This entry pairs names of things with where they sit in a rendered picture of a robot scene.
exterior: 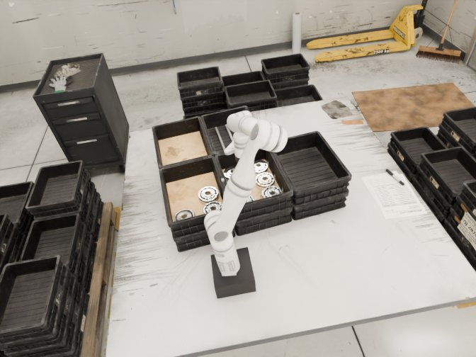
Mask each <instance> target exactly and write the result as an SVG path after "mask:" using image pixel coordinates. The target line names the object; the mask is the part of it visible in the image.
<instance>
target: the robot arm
mask: <svg viewBox="0 0 476 357"><path fill-rule="evenodd" d="M227 126H228V128H229V129H230V130H231V131H232V132H234V135H233V138H234V140H233V141H232V143H231V144H230V145H229V146H228V147H227V148H226V149H225V150H224V152H225V155H230V154H233V153H234V155H235V160H236V161H237V165H236V167H235V169H234V171H233V173H232V175H231V176H230V178H229V181H228V182H227V185H226V187H225V192H224V196H223V202H222V210H221V211H220V210H214V211H211V212H209V213H208V214H207V215H206V216H205V219H204V225H205V228H206V231H207V233H208V237H209V240H210V243H211V246H212V249H213V252H214V255H215V258H216V261H217V264H218V266H219V269H220V272H221V274H222V276H235V275H236V274H237V271H238V270H239V268H240V264H239V259H238V256H237V251H236V248H235V245H234V240H233V236H232V230H233V228H234V225H235V222H236V221H237V218H238V216H239V214H240V212H241V210H242V208H243V207H244V204H245V202H246V201H247V199H248V197H249V196H250V194H251V192H252V191H253V189H254V186H255V185H256V172H255V168H254V158H255V156H256V153H257V151H258V150H259V149H263V150H266V151H269V152H279V151H281V150H282V149H283V148H284V147H285V145H286V142H287V140H288V134H287V131H286V129H285V128H284V127H282V126H280V125H277V124H275V123H271V122H268V121H266V120H257V119H256V118H253V117H252V114H251V113H250V112H249V111H247V110H244V111H241V112H238V113H234V114H231V115H230V116H229V117H228V118H227Z"/></svg>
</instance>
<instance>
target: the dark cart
mask: <svg viewBox="0 0 476 357"><path fill-rule="evenodd" d="M67 63H69V64H79V65H80V66H79V70H81V71H80V72H78V73H76V74H74V75H72V77H71V78H70V79H69V80H72V82H71V83H70V84H69V85H67V86H66V88H65V91H60V92H55V88H54V87H51V86H50V83H52V84H54V83H53V81H49V79H55V76H54V75H55V74H56V72H57V71H58V69H61V67H62V66H64V65H67ZM55 81H57V80H56V79H55ZM33 99H34V101H35V102H36V104H37V106H38V108H39V109H40V112H41V113H42V115H43V117H44V119H45V120H46V122H47V124H48V126H49V127H50V129H51V131H52V133H53V135H54V136H55V139H56V140H57V142H58V144H59V146H60V147H61V149H62V151H63V152H64V155H65V157H66V158H67V160H68V162H75V161H80V160H82V161H83V163H84V167H85V170H86V171H87V172H89V170H94V169H102V168H106V167H111V166H118V165H119V167H120V170H121V172H122V173H123V172H125V165H124V164H125V161H126V154H127V147H128V135H129V127H130V126H129V123H128V120H127V118H126V115H125V112H124V110H123V107H122V104H121V102H120V98H119V96H118V92H117V90H116V88H115V84H114V82H113V79H112V76H111V73H110V71H109V68H108V65H107V63H106V59H105V57H104V55H103V53H98V54H93V55H84V56H79V57H70V58H65V59H56V60H51V61H50V63H49V64H48V66H47V69H46V70H45V73H44V74H43V76H42V79H41V80H40V83H39V84H38V87H37V89H36V90H35V93H34V94H33Z"/></svg>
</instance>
